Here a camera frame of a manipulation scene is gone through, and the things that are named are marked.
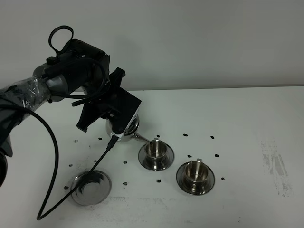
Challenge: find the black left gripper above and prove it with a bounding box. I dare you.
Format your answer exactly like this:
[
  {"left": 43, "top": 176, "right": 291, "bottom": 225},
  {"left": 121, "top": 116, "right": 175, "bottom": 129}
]
[{"left": 76, "top": 68, "right": 141, "bottom": 134}]

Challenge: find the right steel cup saucer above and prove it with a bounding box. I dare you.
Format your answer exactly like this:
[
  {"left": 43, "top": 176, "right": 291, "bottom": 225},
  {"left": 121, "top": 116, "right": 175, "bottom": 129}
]
[{"left": 176, "top": 160, "right": 215, "bottom": 196}]

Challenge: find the stainless steel teapot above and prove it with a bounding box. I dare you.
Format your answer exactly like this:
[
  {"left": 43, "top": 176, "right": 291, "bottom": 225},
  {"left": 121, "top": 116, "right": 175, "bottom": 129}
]
[{"left": 106, "top": 114, "right": 150, "bottom": 143}]

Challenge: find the steel cup saucer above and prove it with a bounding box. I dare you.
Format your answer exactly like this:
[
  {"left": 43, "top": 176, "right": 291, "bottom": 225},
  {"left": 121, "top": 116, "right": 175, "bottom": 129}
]
[
  {"left": 138, "top": 139, "right": 175, "bottom": 171},
  {"left": 176, "top": 160, "right": 215, "bottom": 196}
]

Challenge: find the right stainless steel teacup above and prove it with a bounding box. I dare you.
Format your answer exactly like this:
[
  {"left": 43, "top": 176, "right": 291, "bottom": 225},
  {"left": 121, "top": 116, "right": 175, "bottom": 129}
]
[{"left": 184, "top": 159, "right": 209, "bottom": 186}]

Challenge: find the left stainless steel teacup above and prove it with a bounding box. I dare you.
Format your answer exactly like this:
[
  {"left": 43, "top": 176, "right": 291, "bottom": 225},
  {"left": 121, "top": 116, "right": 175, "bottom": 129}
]
[{"left": 144, "top": 138, "right": 167, "bottom": 164}]

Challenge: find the steel teapot saucer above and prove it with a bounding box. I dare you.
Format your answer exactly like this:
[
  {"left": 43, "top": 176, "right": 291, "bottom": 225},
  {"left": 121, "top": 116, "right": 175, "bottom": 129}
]
[{"left": 70, "top": 170, "right": 112, "bottom": 206}]

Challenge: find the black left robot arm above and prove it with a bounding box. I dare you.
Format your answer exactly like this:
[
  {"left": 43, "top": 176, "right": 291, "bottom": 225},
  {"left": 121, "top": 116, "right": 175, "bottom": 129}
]
[{"left": 0, "top": 39, "right": 141, "bottom": 140}]

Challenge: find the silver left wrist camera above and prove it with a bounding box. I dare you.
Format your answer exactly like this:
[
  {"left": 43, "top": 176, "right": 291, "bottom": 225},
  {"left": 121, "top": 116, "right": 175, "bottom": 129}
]
[{"left": 110, "top": 108, "right": 140, "bottom": 141}]

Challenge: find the left steel cup saucer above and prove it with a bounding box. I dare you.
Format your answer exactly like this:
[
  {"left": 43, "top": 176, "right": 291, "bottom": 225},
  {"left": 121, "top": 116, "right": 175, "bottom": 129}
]
[{"left": 138, "top": 139, "right": 175, "bottom": 171}]

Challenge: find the stainless steel teacup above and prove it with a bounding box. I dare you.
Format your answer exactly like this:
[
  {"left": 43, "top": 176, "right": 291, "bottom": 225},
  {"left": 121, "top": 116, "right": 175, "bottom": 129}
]
[
  {"left": 184, "top": 159, "right": 209, "bottom": 186},
  {"left": 144, "top": 138, "right": 167, "bottom": 164}
]

